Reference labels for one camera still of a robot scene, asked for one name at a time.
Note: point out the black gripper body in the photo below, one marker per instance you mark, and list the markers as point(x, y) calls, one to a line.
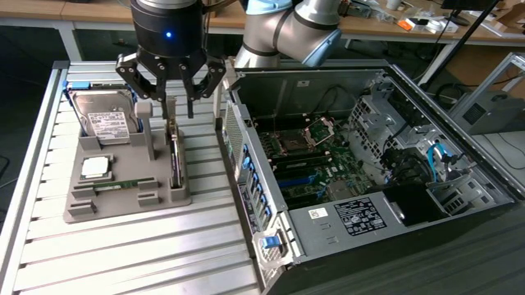
point(164, 24)

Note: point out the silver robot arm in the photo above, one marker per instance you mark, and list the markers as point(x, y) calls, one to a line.
point(279, 27)

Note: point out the blue disk carrier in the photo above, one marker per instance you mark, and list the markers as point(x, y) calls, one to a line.
point(80, 85)

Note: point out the wooden desk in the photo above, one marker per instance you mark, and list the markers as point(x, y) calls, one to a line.
point(102, 12)

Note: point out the silver hard disk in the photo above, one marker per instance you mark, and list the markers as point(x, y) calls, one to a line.
point(102, 116)

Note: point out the CPU socket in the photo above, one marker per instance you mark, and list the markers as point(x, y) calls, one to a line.
point(293, 142)

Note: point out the silver CPU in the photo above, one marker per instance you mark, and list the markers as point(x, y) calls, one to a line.
point(96, 167)

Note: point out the metal socket cover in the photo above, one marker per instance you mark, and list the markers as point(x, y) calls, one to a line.
point(320, 130)

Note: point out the green RAM stick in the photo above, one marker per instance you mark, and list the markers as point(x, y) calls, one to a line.
point(120, 184)

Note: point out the blue expansion slot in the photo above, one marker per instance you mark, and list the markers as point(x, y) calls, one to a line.
point(293, 182)

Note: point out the grey parts rack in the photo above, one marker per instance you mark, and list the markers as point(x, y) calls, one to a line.
point(136, 199)

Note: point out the open PC case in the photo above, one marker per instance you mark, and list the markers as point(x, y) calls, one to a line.
point(374, 120)

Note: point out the green motherboard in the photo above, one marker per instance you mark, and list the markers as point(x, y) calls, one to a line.
point(341, 166)

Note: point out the white cup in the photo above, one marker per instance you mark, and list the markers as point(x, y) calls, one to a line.
point(395, 3)

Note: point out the orange white small box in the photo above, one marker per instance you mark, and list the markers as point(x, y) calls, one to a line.
point(411, 24)

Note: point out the blue case latch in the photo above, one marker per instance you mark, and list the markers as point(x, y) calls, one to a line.
point(271, 242)

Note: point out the grey power supply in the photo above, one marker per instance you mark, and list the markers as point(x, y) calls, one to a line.
point(320, 233)

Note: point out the black stand pole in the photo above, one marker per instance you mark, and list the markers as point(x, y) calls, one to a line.
point(462, 43)

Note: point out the black monitor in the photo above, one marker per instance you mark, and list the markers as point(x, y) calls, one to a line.
point(468, 3)

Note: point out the grey cabinet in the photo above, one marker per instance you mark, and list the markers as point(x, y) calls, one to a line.
point(492, 116)

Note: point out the brown cardboard piece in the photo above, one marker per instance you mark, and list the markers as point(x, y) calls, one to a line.
point(515, 15)

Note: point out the beige corner bracket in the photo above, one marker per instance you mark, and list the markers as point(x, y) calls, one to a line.
point(229, 80)

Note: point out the aluminium profile frame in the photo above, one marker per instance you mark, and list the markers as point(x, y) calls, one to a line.
point(508, 66)

